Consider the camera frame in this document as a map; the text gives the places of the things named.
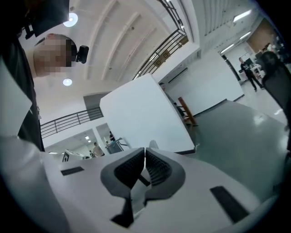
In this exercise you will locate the wooden frame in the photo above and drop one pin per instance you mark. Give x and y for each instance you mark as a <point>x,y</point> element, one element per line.
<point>187,111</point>

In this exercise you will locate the grey cart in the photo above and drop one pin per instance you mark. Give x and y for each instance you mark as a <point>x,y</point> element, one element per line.
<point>118,145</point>

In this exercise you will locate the person's head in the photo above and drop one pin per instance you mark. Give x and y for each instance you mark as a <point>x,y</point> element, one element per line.
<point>50,57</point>

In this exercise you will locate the wall air vent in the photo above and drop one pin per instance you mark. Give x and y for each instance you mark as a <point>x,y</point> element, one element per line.
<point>178,74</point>

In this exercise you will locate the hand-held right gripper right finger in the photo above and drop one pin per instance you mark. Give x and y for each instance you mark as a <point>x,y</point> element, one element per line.
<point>172,176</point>

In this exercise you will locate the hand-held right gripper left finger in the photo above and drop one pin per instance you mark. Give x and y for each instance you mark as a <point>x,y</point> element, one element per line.
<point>118,179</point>

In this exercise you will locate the black mesh office chair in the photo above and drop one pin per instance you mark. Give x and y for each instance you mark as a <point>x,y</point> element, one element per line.
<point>276,82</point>

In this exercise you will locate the white partition panel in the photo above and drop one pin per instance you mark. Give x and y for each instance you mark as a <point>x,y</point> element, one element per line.
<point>141,113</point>

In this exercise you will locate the rectangular ceiling light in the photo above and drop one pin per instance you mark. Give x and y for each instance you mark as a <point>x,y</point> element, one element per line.
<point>242,35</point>
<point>227,48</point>
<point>242,15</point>

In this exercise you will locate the wooden sign on railing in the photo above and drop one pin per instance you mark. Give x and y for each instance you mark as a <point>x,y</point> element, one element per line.
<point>162,58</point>

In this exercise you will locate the straight black metal railing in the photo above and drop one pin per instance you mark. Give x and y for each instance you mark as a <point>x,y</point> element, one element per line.
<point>68,121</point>

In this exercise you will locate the black device with bracket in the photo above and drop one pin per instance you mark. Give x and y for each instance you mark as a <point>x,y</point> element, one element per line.
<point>47,16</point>

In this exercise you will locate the black head camera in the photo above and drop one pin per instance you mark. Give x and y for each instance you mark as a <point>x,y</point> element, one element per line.
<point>82,54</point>

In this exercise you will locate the curved black metal railing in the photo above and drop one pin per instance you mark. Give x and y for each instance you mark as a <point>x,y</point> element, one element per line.
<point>163,49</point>

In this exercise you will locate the round ceiling light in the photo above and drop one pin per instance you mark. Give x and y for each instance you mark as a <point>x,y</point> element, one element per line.
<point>70,19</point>
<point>67,82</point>

